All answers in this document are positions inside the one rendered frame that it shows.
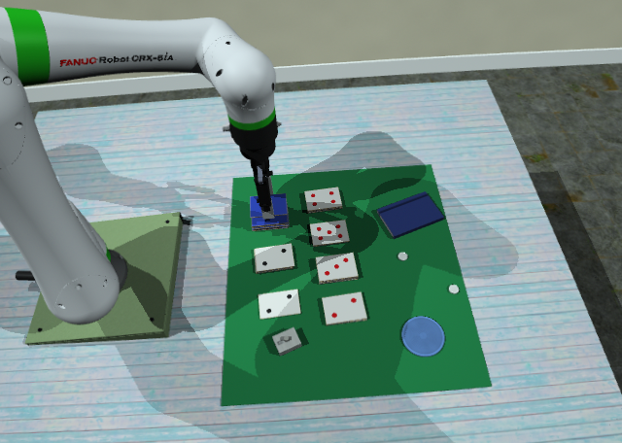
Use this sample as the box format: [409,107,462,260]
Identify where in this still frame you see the green rectangular mat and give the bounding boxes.
[222,164,492,406]

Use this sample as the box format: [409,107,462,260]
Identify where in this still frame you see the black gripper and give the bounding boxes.
[239,141,276,220]

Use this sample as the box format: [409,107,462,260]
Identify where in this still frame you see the blue round disc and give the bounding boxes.
[401,316,445,357]

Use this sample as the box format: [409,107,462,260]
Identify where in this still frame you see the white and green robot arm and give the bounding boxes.
[0,7,282,324]

